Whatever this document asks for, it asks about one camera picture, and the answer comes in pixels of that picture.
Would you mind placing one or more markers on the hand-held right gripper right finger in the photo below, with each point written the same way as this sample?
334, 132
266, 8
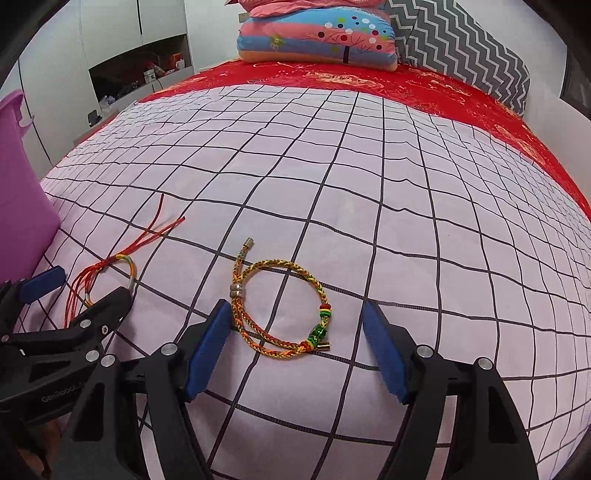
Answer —
385, 355

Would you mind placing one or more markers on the grey zigzag pillow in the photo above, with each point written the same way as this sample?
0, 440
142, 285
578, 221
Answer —
461, 46

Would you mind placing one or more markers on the purple plastic bin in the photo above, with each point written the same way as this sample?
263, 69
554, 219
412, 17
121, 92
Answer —
18, 198

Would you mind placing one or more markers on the wall socket beside wardrobe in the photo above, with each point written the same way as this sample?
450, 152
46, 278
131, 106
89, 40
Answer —
92, 117

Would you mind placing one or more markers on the cluttered wardrobe niche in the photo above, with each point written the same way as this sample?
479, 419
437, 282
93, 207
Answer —
143, 69

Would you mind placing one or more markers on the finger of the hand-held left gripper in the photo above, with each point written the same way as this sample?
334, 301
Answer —
99, 311
44, 280

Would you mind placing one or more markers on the folded pink quilt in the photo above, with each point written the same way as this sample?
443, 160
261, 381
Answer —
300, 7

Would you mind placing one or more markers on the white wardrobe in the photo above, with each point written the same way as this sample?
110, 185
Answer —
69, 41

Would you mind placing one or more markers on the dark window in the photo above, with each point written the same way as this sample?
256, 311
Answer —
577, 78

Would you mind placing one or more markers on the red patterned bed sheet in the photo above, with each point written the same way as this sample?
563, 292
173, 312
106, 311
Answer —
461, 92

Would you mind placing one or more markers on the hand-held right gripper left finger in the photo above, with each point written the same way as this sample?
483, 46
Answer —
207, 350

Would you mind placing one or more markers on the colourful dotted pillow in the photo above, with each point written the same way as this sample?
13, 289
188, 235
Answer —
323, 39

